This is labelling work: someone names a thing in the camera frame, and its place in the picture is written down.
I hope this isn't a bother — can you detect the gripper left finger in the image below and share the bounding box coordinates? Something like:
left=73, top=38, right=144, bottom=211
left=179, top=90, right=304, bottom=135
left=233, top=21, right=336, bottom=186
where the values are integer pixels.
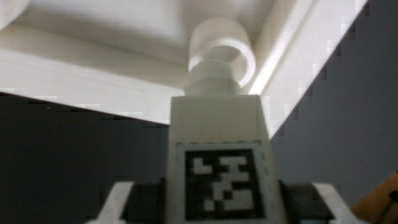
left=85, top=182, right=133, bottom=224

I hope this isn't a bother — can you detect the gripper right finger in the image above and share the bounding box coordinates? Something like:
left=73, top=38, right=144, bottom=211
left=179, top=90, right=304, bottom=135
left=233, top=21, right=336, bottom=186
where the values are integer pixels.
left=313, top=183, right=369, bottom=224

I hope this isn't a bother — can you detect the white table leg with tag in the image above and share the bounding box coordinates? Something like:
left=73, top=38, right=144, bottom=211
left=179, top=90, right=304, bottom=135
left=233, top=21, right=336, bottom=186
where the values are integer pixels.
left=163, top=58, right=291, bottom=224

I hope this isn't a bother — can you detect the white square table top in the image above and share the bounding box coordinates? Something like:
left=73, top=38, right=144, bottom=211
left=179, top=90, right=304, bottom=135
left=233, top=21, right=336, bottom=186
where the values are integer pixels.
left=0, top=0, right=368, bottom=129

